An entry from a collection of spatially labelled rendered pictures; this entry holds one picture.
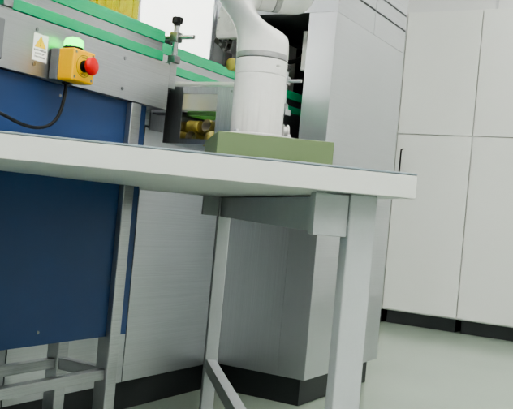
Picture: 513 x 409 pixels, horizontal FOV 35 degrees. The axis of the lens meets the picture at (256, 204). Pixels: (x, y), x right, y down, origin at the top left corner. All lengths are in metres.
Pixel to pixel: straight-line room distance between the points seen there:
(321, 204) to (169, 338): 1.77
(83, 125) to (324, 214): 0.96
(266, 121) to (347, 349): 0.79
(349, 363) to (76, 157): 0.47
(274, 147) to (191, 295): 1.26
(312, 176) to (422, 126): 4.63
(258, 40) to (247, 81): 0.10
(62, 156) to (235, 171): 0.22
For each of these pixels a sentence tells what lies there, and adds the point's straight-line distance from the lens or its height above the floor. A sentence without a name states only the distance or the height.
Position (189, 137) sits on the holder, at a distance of 2.22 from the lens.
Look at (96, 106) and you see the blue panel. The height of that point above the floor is 0.89.
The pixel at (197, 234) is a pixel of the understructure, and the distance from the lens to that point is 2.92.
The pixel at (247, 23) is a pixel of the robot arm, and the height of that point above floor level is 1.10.
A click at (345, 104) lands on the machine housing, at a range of 3.06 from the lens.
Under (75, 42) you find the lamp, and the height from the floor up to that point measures 1.01.
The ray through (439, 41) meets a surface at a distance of 5.80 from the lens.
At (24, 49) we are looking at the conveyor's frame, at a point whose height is 0.98.
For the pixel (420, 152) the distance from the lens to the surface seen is 5.70.
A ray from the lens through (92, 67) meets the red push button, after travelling 1.84.
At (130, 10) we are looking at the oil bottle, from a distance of 2.31.
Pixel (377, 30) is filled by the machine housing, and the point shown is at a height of 1.43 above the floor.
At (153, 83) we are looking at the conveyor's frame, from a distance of 2.17.
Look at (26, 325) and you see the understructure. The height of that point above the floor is 0.38.
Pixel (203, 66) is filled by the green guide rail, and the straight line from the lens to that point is 2.57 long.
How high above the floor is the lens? 0.68
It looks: 1 degrees up
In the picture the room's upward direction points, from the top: 5 degrees clockwise
